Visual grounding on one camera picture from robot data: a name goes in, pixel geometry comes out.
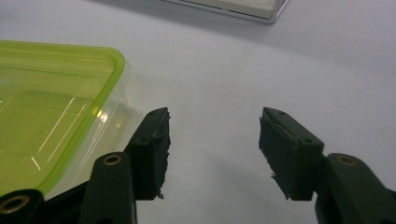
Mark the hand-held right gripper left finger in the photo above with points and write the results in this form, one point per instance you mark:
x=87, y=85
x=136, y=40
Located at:
x=146, y=161

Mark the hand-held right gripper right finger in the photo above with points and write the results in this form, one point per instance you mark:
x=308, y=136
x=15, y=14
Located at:
x=299, y=161

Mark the clear container with green lid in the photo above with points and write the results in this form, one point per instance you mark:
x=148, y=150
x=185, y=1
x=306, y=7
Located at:
x=46, y=118

